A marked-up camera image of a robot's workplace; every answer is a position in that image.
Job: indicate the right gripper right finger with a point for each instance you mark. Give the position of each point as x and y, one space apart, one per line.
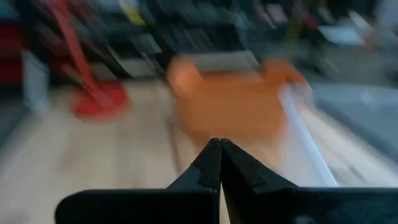
264 202

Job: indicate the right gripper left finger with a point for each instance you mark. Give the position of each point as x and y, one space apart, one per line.
186 205

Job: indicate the clear plastic bin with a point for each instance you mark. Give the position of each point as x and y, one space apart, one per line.
306 140

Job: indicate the orange plastic bin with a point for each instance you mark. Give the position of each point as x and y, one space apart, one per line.
230 105

